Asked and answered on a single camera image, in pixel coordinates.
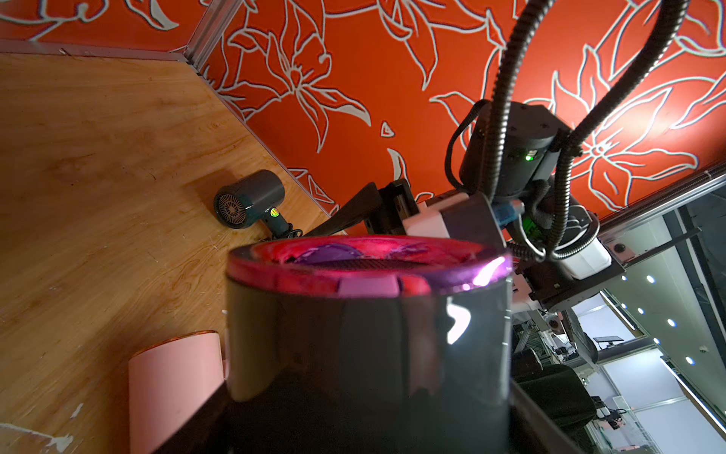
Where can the dark green hair dryer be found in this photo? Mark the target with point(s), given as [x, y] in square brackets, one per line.
[257, 197]

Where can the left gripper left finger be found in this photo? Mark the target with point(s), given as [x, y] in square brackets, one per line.
[205, 431]

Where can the black office chair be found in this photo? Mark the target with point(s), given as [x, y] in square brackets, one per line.
[558, 391]

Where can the black magenta hair dryer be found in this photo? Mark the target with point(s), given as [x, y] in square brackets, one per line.
[369, 344]

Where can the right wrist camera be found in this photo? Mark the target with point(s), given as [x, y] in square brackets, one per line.
[465, 217]

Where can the pink hair dryer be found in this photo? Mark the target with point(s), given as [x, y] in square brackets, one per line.
[168, 383]

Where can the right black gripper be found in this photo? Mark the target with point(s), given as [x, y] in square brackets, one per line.
[391, 205]

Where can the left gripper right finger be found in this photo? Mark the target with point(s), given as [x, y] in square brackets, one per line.
[531, 431]

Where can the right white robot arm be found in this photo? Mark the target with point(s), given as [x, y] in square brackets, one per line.
[516, 152]

